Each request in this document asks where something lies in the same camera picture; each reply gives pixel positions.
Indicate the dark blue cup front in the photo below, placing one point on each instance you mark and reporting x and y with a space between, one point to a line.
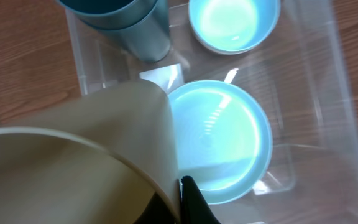
146 35

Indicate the light blue bowl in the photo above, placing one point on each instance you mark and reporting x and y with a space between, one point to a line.
233 24

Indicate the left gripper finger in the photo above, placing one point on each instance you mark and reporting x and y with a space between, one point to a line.
194 209

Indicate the clear plastic storage bin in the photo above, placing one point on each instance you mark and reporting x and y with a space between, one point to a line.
297 75

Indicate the light blue plate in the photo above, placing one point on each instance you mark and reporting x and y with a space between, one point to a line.
224 140

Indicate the dark blue cup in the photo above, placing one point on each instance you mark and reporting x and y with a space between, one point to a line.
109 14
146 35

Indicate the cream cup front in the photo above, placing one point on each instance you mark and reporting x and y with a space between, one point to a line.
108 157

